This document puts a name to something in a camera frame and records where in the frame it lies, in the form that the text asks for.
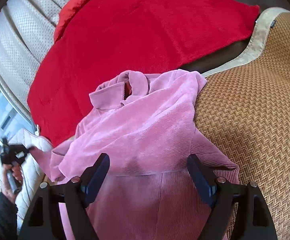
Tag woven bamboo mat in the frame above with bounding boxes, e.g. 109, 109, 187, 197
195, 7, 290, 239

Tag person's left hand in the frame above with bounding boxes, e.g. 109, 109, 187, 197
1, 164, 23, 204

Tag beige dotted curtain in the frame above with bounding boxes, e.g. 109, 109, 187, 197
0, 0, 69, 119

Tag red pillow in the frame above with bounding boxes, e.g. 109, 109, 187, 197
53, 0, 89, 43

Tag pink corduroy coat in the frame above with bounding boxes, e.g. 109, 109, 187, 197
31, 69, 239, 239

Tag red blanket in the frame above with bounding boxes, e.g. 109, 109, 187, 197
28, 0, 260, 146

